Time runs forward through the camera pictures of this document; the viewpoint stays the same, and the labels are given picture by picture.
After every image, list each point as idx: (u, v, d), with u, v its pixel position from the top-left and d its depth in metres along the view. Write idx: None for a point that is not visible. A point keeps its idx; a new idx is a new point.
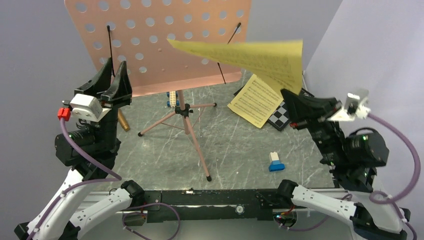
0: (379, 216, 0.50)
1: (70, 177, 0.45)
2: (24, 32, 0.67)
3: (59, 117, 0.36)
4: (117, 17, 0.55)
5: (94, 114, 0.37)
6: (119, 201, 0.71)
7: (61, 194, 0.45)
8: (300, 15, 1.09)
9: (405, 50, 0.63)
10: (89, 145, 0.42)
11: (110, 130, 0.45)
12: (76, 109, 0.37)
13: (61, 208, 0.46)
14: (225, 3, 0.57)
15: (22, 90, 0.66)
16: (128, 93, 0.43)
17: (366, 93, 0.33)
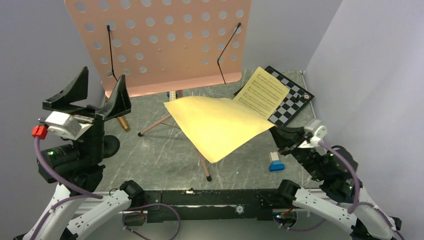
0: (373, 228, 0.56)
1: (58, 192, 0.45)
2: (24, 32, 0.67)
3: (34, 135, 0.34)
4: (116, 16, 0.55)
5: (70, 132, 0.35)
6: (117, 204, 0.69)
7: (50, 210, 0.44)
8: (300, 15, 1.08)
9: (405, 49, 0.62)
10: (72, 162, 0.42)
11: (95, 145, 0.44)
12: (51, 127, 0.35)
13: (51, 223, 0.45)
14: (224, 4, 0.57)
15: (21, 91, 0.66)
16: (126, 109, 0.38)
17: (319, 124, 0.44)
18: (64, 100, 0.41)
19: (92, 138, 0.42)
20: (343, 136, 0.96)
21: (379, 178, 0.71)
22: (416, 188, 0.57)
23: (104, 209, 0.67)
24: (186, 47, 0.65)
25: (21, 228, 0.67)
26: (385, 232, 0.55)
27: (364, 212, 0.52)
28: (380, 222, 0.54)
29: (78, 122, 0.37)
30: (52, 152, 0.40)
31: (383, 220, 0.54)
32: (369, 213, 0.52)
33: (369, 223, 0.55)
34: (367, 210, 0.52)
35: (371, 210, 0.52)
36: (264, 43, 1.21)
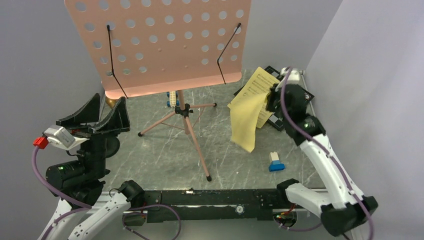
0: (331, 191, 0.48)
1: (60, 207, 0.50)
2: (23, 33, 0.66)
3: (34, 145, 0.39)
4: (116, 16, 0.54)
5: (62, 142, 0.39)
6: (116, 208, 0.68)
7: (53, 223, 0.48)
8: (301, 14, 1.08)
9: (406, 49, 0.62)
10: (79, 175, 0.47)
11: (98, 160, 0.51)
12: (50, 138, 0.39)
13: (53, 236, 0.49)
14: (225, 4, 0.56)
15: (21, 92, 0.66)
16: (121, 127, 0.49)
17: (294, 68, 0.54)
18: (73, 120, 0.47)
19: (96, 153, 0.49)
20: (343, 136, 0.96)
21: (381, 178, 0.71)
22: (416, 187, 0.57)
23: (102, 215, 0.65)
24: (186, 47, 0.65)
25: (21, 229, 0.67)
26: (339, 195, 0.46)
27: (318, 159, 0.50)
28: (331, 171, 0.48)
29: (71, 135, 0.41)
30: (62, 167, 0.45)
31: (341, 180, 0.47)
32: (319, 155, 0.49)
33: (327, 183, 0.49)
34: (320, 156, 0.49)
35: (326, 158, 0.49)
36: (264, 43, 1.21)
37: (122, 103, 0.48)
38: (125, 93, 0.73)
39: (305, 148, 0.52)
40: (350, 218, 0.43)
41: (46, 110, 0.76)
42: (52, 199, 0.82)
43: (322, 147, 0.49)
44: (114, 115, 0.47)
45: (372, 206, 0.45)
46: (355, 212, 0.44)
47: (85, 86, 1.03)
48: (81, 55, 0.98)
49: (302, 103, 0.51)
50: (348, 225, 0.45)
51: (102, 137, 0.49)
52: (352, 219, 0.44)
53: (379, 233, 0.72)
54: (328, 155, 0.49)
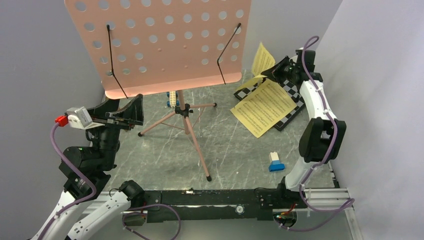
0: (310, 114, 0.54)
1: (63, 200, 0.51)
2: (23, 34, 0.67)
3: (55, 122, 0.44)
4: (116, 16, 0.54)
5: (80, 120, 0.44)
6: (116, 206, 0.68)
7: (55, 216, 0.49)
8: (301, 15, 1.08)
9: (405, 50, 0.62)
10: (96, 158, 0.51)
11: (110, 149, 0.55)
12: (71, 116, 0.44)
13: (55, 228, 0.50)
14: (225, 3, 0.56)
15: (21, 93, 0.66)
16: (135, 118, 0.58)
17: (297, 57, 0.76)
18: (93, 112, 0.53)
19: (110, 141, 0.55)
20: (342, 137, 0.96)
21: (382, 178, 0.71)
22: (416, 187, 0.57)
23: (102, 212, 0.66)
24: (186, 47, 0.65)
25: (21, 230, 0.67)
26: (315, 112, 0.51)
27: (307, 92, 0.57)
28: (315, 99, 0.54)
29: (88, 117, 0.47)
30: (82, 148, 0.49)
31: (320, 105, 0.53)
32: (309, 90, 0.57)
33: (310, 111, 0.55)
34: (310, 92, 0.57)
35: (314, 92, 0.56)
36: (263, 43, 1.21)
37: (139, 98, 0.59)
38: (126, 93, 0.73)
39: (303, 89, 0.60)
40: (315, 124, 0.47)
41: (45, 110, 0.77)
42: (52, 200, 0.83)
43: (314, 83, 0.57)
44: (132, 107, 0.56)
45: (341, 127, 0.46)
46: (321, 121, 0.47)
47: (85, 86, 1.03)
48: (81, 56, 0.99)
49: (310, 60, 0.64)
50: (316, 134, 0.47)
51: (116, 128, 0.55)
52: (318, 127, 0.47)
53: (380, 233, 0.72)
54: (317, 90, 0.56)
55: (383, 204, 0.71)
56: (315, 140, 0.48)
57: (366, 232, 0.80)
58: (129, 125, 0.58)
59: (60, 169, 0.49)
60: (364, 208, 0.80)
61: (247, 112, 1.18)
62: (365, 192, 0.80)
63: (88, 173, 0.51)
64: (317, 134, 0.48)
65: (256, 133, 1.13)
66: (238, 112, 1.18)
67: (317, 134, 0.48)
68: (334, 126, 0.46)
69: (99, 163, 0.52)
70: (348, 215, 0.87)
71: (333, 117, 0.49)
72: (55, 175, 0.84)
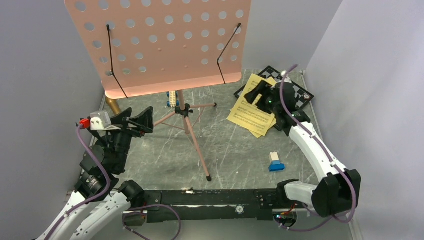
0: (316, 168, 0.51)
1: (73, 199, 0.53)
2: (23, 33, 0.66)
3: (79, 123, 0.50)
4: (116, 15, 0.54)
5: (102, 120, 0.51)
6: (115, 208, 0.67)
7: (64, 214, 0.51)
8: (301, 15, 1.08)
9: (406, 50, 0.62)
10: (113, 158, 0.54)
11: (123, 151, 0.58)
12: (93, 118, 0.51)
13: (64, 227, 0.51)
14: (225, 4, 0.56)
15: (21, 92, 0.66)
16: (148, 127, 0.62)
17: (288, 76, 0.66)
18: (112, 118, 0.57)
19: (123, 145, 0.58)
20: (342, 137, 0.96)
21: (382, 179, 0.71)
22: (416, 188, 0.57)
23: (102, 214, 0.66)
24: (186, 47, 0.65)
25: (22, 230, 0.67)
26: (321, 166, 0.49)
27: (302, 141, 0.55)
28: (317, 155, 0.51)
29: (108, 119, 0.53)
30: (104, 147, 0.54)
31: (323, 155, 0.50)
32: (307, 140, 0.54)
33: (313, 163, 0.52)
34: (304, 137, 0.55)
35: (309, 139, 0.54)
36: (263, 44, 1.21)
37: (151, 109, 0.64)
38: (126, 93, 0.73)
39: (293, 133, 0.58)
40: (331, 185, 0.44)
41: (45, 110, 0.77)
42: (52, 200, 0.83)
43: (306, 129, 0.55)
44: (143, 116, 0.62)
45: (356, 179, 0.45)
46: (335, 181, 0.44)
47: (85, 86, 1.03)
48: (81, 56, 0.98)
49: (292, 98, 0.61)
50: (334, 194, 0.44)
51: (130, 134, 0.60)
52: (335, 186, 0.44)
53: (380, 233, 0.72)
54: (311, 136, 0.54)
55: (382, 204, 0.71)
56: (335, 201, 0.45)
57: (366, 232, 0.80)
58: (141, 132, 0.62)
59: (80, 165, 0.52)
60: (365, 208, 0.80)
61: (245, 116, 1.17)
62: (364, 191, 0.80)
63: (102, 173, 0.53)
64: (335, 193, 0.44)
65: (259, 132, 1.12)
66: (236, 116, 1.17)
67: (335, 194, 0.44)
68: (347, 179, 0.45)
69: (116, 162, 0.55)
70: None
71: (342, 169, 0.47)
72: (55, 175, 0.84)
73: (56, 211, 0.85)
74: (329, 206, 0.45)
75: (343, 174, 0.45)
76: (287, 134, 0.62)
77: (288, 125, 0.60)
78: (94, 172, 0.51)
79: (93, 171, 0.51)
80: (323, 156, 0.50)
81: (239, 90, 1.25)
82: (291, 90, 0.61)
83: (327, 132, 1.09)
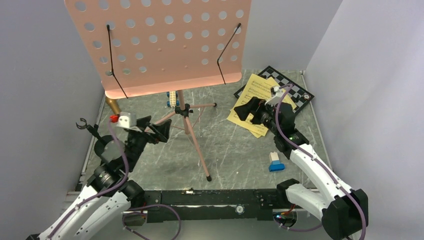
0: (322, 191, 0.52)
1: (85, 193, 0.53)
2: (23, 33, 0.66)
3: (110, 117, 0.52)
4: (116, 15, 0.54)
5: (130, 119, 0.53)
6: (115, 207, 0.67)
7: (76, 207, 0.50)
8: (301, 15, 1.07)
9: (406, 50, 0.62)
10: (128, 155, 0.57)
11: (137, 152, 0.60)
12: (123, 116, 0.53)
13: (74, 219, 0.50)
14: (225, 4, 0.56)
15: (21, 92, 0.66)
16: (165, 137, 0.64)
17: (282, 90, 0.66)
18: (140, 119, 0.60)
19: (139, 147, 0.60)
20: (342, 137, 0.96)
21: (381, 179, 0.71)
22: (416, 188, 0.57)
23: (102, 213, 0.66)
24: (186, 47, 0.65)
25: (22, 230, 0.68)
26: (327, 189, 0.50)
27: (305, 164, 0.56)
28: (321, 177, 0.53)
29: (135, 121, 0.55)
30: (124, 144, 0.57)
31: (328, 178, 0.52)
32: (310, 164, 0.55)
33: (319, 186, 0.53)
34: (307, 161, 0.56)
35: (311, 161, 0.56)
36: (263, 43, 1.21)
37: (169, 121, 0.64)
38: (126, 93, 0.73)
39: (294, 157, 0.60)
40: (340, 208, 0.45)
41: (45, 110, 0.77)
42: (52, 200, 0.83)
43: (307, 152, 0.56)
44: (163, 125, 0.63)
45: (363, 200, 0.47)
46: (344, 204, 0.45)
47: (85, 85, 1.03)
48: (81, 56, 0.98)
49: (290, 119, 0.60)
50: (344, 216, 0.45)
51: (147, 138, 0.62)
52: (344, 209, 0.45)
53: (379, 233, 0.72)
54: (313, 159, 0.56)
55: (382, 204, 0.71)
56: (346, 223, 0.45)
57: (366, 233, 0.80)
58: (156, 140, 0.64)
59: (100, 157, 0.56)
60: None
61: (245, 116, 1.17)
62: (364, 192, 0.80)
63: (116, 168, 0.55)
64: (345, 216, 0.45)
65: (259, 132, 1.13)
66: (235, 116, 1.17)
67: (345, 218, 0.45)
68: (355, 201, 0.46)
69: (132, 157, 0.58)
70: None
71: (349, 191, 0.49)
72: (55, 175, 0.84)
73: (56, 211, 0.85)
74: (340, 229, 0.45)
75: (350, 196, 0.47)
76: (288, 157, 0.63)
77: (288, 148, 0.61)
78: (112, 164, 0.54)
79: (111, 163, 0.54)
80: (327, 178, 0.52)
81: (239, 90, 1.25)
82: (285, 109, 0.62)
83: (327, 132, 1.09)
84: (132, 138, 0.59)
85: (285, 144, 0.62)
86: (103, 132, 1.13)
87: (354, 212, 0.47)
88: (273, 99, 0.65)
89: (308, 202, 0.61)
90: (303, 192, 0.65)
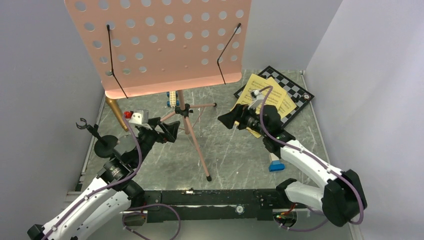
0: (317, 180, 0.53)
1: (94, 184, 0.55)
2: (22, 33, 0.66)
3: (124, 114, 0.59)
4: (116, 15, 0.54)
5: (142, 115, 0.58)
6: (116, 205, 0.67)
7: (85, 197, 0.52)
8: (301, 15, 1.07)
9: (406, 50, 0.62)
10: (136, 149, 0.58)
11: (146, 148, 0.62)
12: (135, 113, 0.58)
13: (83, 209, 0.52)
14: (225, 4, 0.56)
15: (21, 92, 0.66)
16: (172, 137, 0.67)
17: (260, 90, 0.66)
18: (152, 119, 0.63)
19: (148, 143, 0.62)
20: (342, 137, 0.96)
21: (381, 179, 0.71)
22: (416, 188, 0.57)
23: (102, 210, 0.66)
24: (186, 47, 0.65)
25: (22, 230, 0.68)
26: (320, 176, 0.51)
27: (295, 158, 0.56)
28: (310, 166, 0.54)
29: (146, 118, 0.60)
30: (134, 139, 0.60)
31: (317, 165, 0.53)
32: (299, 157, 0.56)
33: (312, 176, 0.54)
34: (295, 154, 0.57)
35: (300, 154, 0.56)
36: (263, 43, 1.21)
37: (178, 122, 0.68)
38: (125, 93, 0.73)
39: (284, 155, 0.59)
40: (334, 190, 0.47)
41: (45, 110, 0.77)
42: (52, 200, 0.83)
43: (294, 146, 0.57)
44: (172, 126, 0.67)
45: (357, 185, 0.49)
46: (336, 187, 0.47)
47: (85, 85, 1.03)
48: (81, 56, 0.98)
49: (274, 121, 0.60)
50: (340, 199, 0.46)
51: (156, 136, 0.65)
52: (338, 190, 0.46)
53: (379, 233, 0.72)
54: (301, 151, 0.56)
55: (382, 204, 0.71)
56: (344, 204, 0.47)
57: (366, 233, 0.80)
58: (164, 138, 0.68)
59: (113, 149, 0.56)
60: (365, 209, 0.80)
61: None
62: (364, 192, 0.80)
63: (127, 161, 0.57)
64: (341, 198, 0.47)
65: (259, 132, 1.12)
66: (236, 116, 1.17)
67: (342, 199, 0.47)
68: (346, 180, 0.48)
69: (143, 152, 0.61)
70: None
71: (338, 173, 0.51)
72: (55, 175, 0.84)
73: (56, 211, 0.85)
74: (340, 212, 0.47)
75: (341, 177, 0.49)
76: (280, 156, 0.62)
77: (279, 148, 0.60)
78: (123, 157, 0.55)
79: (123, 156, 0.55)
80: (316, 165, 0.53)
81: (239, 90, 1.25)
82: (270, 111, 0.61)
83: (327, 132, 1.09)
84: (142, 135, 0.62)
85: (275, 145, 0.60)
86: (103, 132, 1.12)
87: (348, 193, 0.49)
88: (256, 102, 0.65)
89: (308, 201, 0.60)
90: (302, 188, 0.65)
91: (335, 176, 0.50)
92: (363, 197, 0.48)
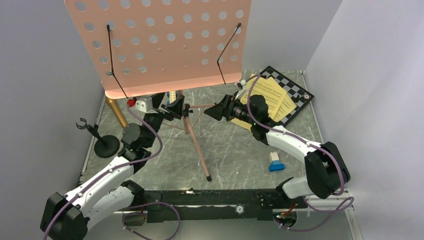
0: (300, 156, 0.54)
1: (115, 161, 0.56)
2: (23, 33, 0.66)
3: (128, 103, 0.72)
4: (115, 15, 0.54)
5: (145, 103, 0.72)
6: (121, 196, 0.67)
7: (110, 169, 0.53)
8: (301, 15, 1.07)
9: (406, 50, 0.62)
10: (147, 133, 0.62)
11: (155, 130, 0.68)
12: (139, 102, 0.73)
13: (107, 180, 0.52)
14: (225, 4, 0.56)
15: (21, 92, 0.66)
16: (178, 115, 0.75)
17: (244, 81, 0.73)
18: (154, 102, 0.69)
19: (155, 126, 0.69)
20: (342, 137, 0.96)
21: (382, 179, 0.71)
22: (416, 188, 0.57)
23: (109, 200, 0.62)
24: (186, 47, 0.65)
25: (22, 230, 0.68)
26: (301, 150, 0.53)
27: (280, 140, 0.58)
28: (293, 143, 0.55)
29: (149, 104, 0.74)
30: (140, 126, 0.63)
31: (298, 141, 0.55)
32: (284, 139, 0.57)
33: (297, 154, 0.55)
34: (280, 136, 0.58)
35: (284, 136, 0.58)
36: (263, 43, 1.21)
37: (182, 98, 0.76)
38: (126, 93, 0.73)
39: (271, 140, 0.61)
40: (313, 160, 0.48)
41: (45, 110, 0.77)
42: None
43: (277, 129, 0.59)
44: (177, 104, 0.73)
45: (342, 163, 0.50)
46: (316, 157, 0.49)
47: (85, 85, 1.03)
48: (81, 56, 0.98)
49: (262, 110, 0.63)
50: (320, 169, 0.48)
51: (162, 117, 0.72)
52: (317, 160, 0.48)
53: (379, 234, 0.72)
54: (284, 134, 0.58)
55: (382, 204, 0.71)
56: (324, 174, 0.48)
57: (366, 233, 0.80)
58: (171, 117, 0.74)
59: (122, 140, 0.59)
60: (365, 209, 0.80)
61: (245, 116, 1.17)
62: (365, 192, 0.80)
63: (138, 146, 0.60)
64: (321, 168, 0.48)
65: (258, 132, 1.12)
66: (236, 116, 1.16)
67: (322, 170, 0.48)
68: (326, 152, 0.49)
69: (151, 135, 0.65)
70: (348, 215, 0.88)
71: (317, 145, 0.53)
72: (55, 175, 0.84)
73: None
74: (322, 182, 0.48)
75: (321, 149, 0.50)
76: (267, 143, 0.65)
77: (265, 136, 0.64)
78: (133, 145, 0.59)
79: (132, 144, 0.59)
80: (297, 142, 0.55)
81: None
82: (257, 101, 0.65)
83: (327, 132, 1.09)
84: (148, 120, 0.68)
85: (261, 132, 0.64)
86: (104, 131, 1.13)
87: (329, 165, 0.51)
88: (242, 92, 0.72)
89: (308, 192, 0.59)
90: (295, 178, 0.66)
91: (315, 148, 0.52)
92: (344, 167, 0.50)
